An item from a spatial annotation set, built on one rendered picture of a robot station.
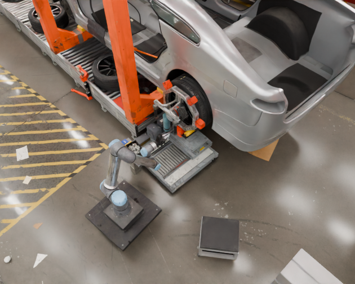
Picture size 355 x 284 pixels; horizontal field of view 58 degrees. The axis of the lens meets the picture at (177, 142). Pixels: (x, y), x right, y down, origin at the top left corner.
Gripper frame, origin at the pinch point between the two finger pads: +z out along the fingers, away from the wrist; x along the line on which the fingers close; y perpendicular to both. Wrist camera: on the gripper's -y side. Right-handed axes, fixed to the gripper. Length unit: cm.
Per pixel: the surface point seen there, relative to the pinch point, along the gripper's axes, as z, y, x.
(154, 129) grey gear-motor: 14, 42, -45
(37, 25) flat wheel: 15, 39, -361
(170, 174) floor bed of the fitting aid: -3, 76, 4
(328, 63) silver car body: 219, -12, 58
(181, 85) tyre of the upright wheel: 39, -33, -21
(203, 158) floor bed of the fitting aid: 46, 75, 15
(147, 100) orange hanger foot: 21, 8, -63
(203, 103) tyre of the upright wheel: 43.3, -23.0, 8.3
